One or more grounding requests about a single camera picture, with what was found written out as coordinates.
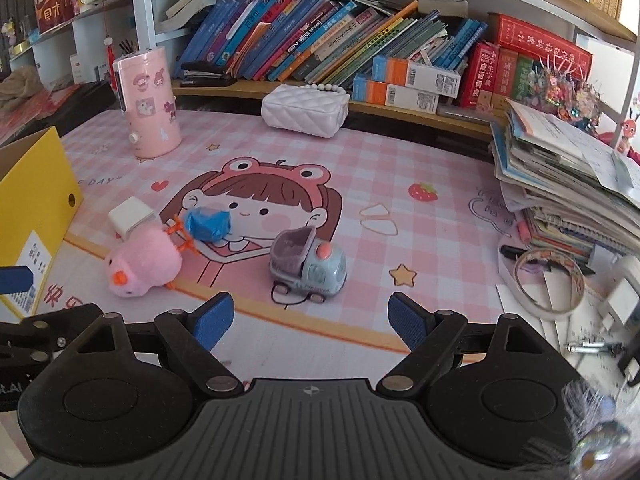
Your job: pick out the black marker pen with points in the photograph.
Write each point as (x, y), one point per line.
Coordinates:
(543, 258)

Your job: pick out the blue crumpled wrapper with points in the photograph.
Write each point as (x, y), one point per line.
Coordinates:
(206, 224)

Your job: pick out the orange white box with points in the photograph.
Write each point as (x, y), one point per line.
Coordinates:
(381, 93)
(417, 76)

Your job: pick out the pink plush chick toy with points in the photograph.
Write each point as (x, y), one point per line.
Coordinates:
(150, 257)

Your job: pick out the white quilted handbag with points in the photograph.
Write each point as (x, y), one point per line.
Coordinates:
(306, 109)

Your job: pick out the lower orange white box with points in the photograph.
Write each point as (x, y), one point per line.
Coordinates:
(381, 93)

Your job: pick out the row of leaning books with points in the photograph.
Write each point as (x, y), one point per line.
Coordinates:
(318, 41)

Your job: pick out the white power adapter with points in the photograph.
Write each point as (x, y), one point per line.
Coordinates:
(623, 298)

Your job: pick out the yellow cardboard box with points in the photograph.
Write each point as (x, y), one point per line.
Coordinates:
(39, 197)

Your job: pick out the stack of papers and notebooks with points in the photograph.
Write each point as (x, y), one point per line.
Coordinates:
(578, 191)

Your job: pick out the grey blue toy truck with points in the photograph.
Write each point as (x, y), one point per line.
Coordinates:
(305, 266)

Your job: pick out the pink cartoon desk mat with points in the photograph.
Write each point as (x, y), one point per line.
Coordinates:
(260, 305)

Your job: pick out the red dictionary on top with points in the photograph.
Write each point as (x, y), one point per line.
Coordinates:
(540, 44)

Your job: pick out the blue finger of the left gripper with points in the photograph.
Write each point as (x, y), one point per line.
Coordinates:
(15, 279)

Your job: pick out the pink cylindrical humidifier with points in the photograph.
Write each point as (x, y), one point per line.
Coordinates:
(148, 103)

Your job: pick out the brown folded cloth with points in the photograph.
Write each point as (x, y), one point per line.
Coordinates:
(19, 87)

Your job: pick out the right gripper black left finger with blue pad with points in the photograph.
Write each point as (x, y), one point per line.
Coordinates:
(188, 340)

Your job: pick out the white square charger block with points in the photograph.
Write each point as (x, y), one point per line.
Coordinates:
(130, 214)

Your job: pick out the upper orange white box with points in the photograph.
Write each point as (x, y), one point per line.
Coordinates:
(417, 76)

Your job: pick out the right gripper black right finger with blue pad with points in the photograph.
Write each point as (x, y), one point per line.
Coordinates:
(432, 339)

